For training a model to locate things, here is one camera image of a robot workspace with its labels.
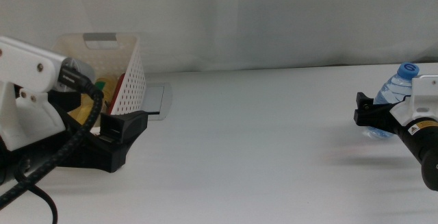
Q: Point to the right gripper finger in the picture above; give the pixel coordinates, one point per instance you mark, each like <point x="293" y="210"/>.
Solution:
<point x="363" y="100"/>

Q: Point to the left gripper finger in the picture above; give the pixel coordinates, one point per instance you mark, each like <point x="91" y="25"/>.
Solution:
<point x="123" y="126"/>
<point x="65" y="99"/>

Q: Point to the clear water bottle blue cap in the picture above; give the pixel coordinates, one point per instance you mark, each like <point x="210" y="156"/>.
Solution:
<point x="397" y="87"/>

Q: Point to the red cola can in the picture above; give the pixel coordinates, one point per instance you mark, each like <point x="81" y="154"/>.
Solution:
<point x="118" y="90"/>

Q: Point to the yellow tea bottle white cap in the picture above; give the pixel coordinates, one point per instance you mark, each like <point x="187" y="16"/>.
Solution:
<point x="109" y="90"/>

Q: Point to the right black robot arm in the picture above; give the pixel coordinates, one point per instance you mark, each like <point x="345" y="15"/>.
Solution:
<point x="433" y="172"/>

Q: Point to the silver table socket panel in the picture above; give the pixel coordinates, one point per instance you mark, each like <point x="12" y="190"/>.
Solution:
<point x="157" y="97"/>

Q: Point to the white perforated plastic basket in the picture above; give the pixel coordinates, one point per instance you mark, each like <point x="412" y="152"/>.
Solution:
<point x="133" y="80"/>

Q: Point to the white backdrop curtain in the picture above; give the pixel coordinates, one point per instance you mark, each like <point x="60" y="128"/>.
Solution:
<point x="273" y="18"/>

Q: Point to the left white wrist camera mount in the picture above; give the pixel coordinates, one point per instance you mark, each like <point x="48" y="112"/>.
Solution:
<point x="24" y="70"/>

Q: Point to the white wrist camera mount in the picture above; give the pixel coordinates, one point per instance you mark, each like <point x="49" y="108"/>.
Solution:
<point x="424" y="94"/>
<point x="24" y="70"/>

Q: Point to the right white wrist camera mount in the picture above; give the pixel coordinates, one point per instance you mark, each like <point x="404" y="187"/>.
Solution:
<point x="424" y="94"/>

